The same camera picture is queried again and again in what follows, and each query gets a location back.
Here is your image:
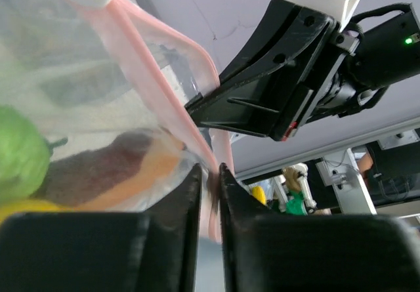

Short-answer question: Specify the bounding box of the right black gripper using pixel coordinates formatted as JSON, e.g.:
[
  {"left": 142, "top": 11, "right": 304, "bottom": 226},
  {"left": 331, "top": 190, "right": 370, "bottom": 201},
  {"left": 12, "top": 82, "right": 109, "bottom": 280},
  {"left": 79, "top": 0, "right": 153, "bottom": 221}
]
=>
[{"left": 186, "top": 0, "right": 364, "bottom": 141}]

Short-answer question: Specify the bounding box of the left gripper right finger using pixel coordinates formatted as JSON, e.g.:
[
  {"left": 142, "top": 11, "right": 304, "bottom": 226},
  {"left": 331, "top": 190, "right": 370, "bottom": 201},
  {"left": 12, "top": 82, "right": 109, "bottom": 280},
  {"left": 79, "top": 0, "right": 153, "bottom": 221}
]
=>
[{"left": 219, "top": 164, "right": 419, "bottom": 291}]

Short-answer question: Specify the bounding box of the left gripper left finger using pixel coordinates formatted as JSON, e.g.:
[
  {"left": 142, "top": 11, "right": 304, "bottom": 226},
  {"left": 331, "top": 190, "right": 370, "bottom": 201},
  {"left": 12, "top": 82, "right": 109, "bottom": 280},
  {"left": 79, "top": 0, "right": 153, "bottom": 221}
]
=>
[{"left": 1, "top": 165, "right": 202, "bottom": 291}]

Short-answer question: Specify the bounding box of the clear zip top bag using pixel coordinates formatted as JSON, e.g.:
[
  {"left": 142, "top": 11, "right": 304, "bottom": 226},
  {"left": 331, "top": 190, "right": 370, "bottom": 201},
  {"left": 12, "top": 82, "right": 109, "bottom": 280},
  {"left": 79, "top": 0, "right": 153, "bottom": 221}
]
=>
[{"left": 1, "top": 0, "right": 233, "bottom": 242}]

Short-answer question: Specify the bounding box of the green round vegetable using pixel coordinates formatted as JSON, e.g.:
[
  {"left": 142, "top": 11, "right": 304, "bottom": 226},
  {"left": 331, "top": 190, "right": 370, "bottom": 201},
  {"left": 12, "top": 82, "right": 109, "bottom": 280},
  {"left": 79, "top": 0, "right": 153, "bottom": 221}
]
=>
[{"left": 1, "top": 105, "right": 68, "bottom": 205}]

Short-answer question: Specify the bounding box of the yellow mango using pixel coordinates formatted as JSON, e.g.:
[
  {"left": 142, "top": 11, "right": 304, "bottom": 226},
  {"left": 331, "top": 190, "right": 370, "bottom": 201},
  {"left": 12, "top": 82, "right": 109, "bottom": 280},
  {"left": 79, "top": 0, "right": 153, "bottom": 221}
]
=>
[{"left": 1, "top": 199, "right": 70, "bottom": 223}]

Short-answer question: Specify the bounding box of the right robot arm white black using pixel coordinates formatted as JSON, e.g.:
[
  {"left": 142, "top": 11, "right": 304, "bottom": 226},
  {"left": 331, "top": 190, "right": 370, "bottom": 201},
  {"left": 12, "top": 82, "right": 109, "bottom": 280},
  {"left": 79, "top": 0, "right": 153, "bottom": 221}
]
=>
[{"left": 186, "top": 0, "right": 419, "bottom": 141}]

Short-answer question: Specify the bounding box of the aluminium rail beam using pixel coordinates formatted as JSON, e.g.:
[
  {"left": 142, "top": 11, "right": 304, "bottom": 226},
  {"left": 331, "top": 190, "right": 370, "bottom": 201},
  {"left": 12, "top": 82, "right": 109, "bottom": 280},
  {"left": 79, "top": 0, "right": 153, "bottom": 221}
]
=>
[{"left": 236, "top": 115, "right": 419, "bottom": 180}]

